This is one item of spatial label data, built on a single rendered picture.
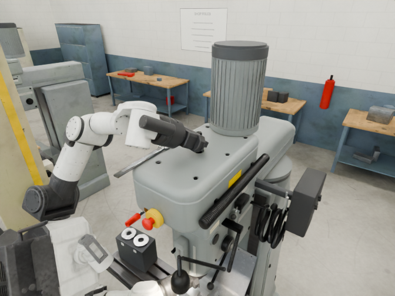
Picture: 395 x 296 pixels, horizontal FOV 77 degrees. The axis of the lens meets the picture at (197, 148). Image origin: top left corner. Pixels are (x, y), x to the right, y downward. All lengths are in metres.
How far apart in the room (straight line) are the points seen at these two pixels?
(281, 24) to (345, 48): 1.13
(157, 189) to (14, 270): 0.46
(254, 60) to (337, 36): 4.02
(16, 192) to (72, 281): 1.65
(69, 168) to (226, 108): 0.58
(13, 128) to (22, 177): 0.42
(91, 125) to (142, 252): 0.95
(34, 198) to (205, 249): 0.61
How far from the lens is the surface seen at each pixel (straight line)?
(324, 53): 4.91
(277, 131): 1.37
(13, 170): 2.46
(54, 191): 0.98
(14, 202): 2.58
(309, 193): 1.00
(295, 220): 1.08
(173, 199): 0.68
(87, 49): 7.96
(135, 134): 0.65
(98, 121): 0.80
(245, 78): 0.88
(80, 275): 1.01
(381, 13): 4.80
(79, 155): 0.91
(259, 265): 1.68
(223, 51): 0.88
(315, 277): 3.00
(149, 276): 1.71
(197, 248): 1.01
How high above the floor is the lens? 2.31
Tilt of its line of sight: 29 degrees down
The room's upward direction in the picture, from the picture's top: straight up
